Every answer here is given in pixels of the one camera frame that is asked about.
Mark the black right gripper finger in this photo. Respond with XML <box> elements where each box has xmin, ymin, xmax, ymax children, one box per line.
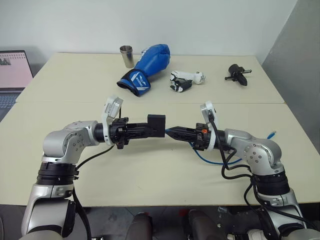
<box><xmin>166</xmin><ymin>132</ymin><xmax>197</xmax><ymax>146</ymax></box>
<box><xmin>169</xmin><ymin>126</ymin><xmax>197</xmax><ymax>136</ymax></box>

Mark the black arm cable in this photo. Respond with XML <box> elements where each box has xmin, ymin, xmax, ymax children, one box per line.
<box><xmin>71</xmin><ymin>143</ymin><xmax>121</xmax><ymax>240</ymax></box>
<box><xmin>206</xmin><ymin>109</ymin><xmax>309</xmax><ymax>232</ymax></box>

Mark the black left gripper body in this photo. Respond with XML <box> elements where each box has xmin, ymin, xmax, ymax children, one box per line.
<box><xmin>111</xmin><ymin>117</ymin><xmax>130</xmax><ymax>150</ymax></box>

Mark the steel metal cup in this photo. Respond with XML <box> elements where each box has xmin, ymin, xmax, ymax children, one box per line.
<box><xmin>119</xmin><ymin>45</ymin><xmax>135</xmax><ymax>69</ymax></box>

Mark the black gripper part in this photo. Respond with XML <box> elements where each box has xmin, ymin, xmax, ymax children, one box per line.
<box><xmin>224</xmin><ymin>63</ymin><xmax>253</xmax><ymax>87</ymax></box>

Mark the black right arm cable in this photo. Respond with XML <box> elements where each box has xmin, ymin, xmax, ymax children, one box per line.
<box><xmin>206</xmin><ymin>109</ymin><xmax>309</xmax><ymax>232</ymax></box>

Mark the white rounded object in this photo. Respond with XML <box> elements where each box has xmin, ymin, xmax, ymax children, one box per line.
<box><xmin>245</xmin><ymin>229</ymin><xmax>266</xmax><ymax>240</ymax></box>

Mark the small black box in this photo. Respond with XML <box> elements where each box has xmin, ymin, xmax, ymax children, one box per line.
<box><xmin>147</xmin><ymin>113</ymin><xmax>167</xmax><ymax>139</ymax></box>

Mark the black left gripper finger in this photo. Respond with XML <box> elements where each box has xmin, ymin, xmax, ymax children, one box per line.
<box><xmin>127</xmin><ymin>122</ymin><xmax>151</xmax><ymax>133</ymax></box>
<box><xmin>127</xmin><ymin>130</ymin><xmax>165</xmax><ymax>141</ymax></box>

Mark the grey laptop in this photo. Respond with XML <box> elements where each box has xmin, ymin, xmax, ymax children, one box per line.
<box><xmin>0</xmin><ymin>49</ymin><xmax>34</xmax><ymax>119</ymax></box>

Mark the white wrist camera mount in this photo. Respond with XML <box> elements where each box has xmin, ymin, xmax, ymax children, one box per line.
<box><xmin>101</xmin><ymin>94</ymin><xmax>125</xmax><ymax>146</ymax></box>
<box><xmin>199</xmin><ymin>100</ymin><xmax>221</xmax><ymax>151</ymax></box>

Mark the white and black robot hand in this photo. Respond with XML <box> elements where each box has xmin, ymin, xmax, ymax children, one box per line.
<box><xmin>169</xmin><ymin>70</ymin><xmax>207</xmax><ymax>93</ymax></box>

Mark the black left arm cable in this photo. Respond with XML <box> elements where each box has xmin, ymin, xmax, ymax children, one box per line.
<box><xmin>71</xmin><ymin>143</ymin><xmax>121</xmax><ymax>240</ymax></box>

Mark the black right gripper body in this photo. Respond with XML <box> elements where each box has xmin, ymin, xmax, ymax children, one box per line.
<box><xmin>192</xmin><ymin>122</ymin><xmax>209</xmax><ymax>152</ymax></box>

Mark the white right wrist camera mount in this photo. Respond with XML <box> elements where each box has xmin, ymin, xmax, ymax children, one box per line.
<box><xmin>199</xmin><ymin>100</ymin><xmax>221</xmax><ymax>151</ymax></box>

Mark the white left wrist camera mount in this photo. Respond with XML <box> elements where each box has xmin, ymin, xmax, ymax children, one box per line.
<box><xmin>101</xmin><ymin>94</ymin><xmax>125</xmax><ymax>146</ymax></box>

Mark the blue Ethernet cable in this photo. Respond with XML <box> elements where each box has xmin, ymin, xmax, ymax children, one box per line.
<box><xmin>164</xmin><ymin>126</ymin><xmax>278</xmax><ymax>166</ymax></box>

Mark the blue boxing glove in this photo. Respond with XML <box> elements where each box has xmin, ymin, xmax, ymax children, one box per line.
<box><xmin>115</xmin><ymin>43</ymin><xmax>172</xmax><ymax>98</ymax></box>

